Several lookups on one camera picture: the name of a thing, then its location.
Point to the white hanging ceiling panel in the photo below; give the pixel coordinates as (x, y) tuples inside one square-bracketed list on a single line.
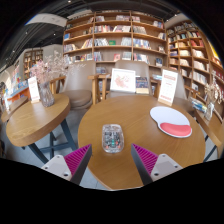
[(46, 20)]

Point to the wide wooden bookshelf unit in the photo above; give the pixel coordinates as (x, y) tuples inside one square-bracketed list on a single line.
[(113, 36)]

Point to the white mouse pad, red rest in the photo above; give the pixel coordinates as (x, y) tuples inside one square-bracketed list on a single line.
[(166, 116)]

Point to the small white table sign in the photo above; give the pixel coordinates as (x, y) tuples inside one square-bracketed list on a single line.
[(33, 89)]

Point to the transparent computer mouse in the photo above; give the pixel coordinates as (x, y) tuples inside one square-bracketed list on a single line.
[(112, 138)]

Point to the beige upholstered wooden armchair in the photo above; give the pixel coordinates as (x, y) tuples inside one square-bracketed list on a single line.
[(78, 86), (141, 68), (182, 88)]

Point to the tall wooden bookshelf unit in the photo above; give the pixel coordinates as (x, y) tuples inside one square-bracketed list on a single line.
[(193, 56)]

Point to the dark book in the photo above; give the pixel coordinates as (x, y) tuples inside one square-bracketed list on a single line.
[(142, 85)]

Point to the white red sign, wooden base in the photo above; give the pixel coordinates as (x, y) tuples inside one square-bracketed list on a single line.
[(168, 86)]

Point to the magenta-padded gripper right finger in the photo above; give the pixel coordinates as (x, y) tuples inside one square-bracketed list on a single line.
[(165, 165)]

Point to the glass vase with dried flowers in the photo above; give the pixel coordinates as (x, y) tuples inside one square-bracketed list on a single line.
[(210, 111)]

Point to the distant wooden bookshelf unit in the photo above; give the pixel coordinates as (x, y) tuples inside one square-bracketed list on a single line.
[(32, 61)]

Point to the glass vase with pink flowers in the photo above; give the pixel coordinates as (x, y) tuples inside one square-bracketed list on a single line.
[(46, 95)]

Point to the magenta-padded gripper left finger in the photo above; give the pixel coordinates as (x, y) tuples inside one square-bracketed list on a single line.
[(58, 165)]

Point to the white framed floral picture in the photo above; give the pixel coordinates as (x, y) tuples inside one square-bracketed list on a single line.
[(122, 80)]

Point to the stack of books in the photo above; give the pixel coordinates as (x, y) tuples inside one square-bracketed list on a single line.
[(199, 105)]

